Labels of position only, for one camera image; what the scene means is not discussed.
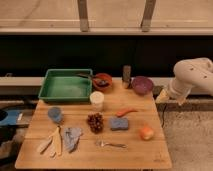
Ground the green plastic tray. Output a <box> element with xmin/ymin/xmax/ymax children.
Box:
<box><xmin>38</xmin><ymin>69</ymin><xmax>93</xmax><ymax>102</ymax></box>

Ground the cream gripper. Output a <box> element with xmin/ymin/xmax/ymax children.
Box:
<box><xmin>155</xmin><ymin>88</ymin><xmax>184</xmax><ymax>106</ymax></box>

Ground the dark utensil in bowl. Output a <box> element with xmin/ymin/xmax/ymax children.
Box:
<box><xmin>77</xmin><ymin>73</ymin><xmax>109</xmax><ymax>86</ymax></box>

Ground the white wooden spatula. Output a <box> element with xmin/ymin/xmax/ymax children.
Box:
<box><xmin>37</xmin><ymin>138</ymin><xmax>52</xmax><ymax>154</ymax></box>

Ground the blue object at left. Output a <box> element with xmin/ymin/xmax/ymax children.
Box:
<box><xmin>0</xmin><ymin>109</ymin><xmax>23</xmax><ymax>126</ymax></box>

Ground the blue sponge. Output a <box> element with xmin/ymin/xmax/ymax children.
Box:
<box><xmin>109</xmin><ymin>117</ymin><xmax>129</xmax><ymax>131</ymax></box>

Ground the red yellow apple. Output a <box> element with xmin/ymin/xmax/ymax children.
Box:
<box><xmin>139</xmin><ymin>125</ymin><xmax>154</xmax><ymax>140</ymax></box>

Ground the white paper cup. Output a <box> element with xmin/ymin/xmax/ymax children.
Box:
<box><xmin>90</xmin><ymin>91</ymin><xmax>104</xmax><ymax>111</ymax></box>

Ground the orange carrot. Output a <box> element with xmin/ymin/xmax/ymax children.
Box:
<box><xmin>115</xmin><ymin>108</ymin><xmax>138</xmax><ymax>117</ymax></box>

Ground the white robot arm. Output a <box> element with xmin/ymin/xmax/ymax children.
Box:
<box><xmin>155</xmin><ymin>58</ymin><xmax>213</xmax><ymax>106</ymax></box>

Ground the blue plastic cup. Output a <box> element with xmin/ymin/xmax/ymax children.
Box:
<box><xmin>48</xmin><ymin>107</ymin><xmax>62</xmax><ymax>124</ymax></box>

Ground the silver metal fork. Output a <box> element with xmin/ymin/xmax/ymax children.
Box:
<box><xmin>95</xmin><ymin>140</ymin><xmax>127</xmax><ymax>148</ymax></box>

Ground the bunch of red grapes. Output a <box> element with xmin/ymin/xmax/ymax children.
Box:
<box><xmin>87</xmin><ymin>113</ymin><xmax>104</xmax><ymax>134</ymax></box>

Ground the blue grey cloth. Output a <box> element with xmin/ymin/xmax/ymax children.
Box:
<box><xmin>64</xmin><ymin>127</ymin><xmax>83</xmax><ymax>153</ymax></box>

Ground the orange red bowl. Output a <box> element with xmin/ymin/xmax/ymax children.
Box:
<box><xmin>92</xmin><ymin>73</ymin><xmax>112</xmax><ymax>92</ymax></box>

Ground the purple bowl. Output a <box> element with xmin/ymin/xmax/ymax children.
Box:
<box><xmin>132</xmin><ymin>76</ymin><xmax>154</xmax><ymax>95</ymax></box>

